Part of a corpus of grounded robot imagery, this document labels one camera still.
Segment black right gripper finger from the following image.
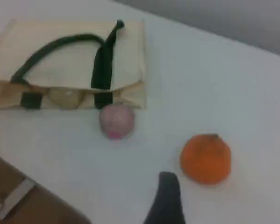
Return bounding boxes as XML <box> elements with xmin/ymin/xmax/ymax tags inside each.
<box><xmin>143</xmin><ymin>171</ymin><xmax>186</xmax><ymax>224</ymax></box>

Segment beige pear toy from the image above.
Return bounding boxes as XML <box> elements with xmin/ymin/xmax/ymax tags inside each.
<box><xmin>48</xmin><ymin>87</ymin><xmax>85</xmax><ymax>110</ymax></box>

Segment white canvas bag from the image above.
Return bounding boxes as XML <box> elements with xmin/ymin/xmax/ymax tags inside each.
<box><xmin>0</xmin><ymin>18</ymin><xmax>147</xmax><ymax>111</ymax></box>

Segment orange tangerine with stem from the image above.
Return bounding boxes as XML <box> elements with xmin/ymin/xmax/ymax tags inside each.
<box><xmin>180</xmin><ymin>133</ymin><xmax>232</xmax><ymax>186</ymax></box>

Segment pink round peach toy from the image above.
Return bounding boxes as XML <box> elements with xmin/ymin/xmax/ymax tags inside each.
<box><xmin>98</xmin><ymin>104</ymin><xmax>135</xmax><ymax>141</ymax></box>

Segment brown cardboard box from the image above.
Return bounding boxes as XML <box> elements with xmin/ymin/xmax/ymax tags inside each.
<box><xmin>0</xmin><ymin>151</ymin><xmax>92</xmax><ymax>224</ymax></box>

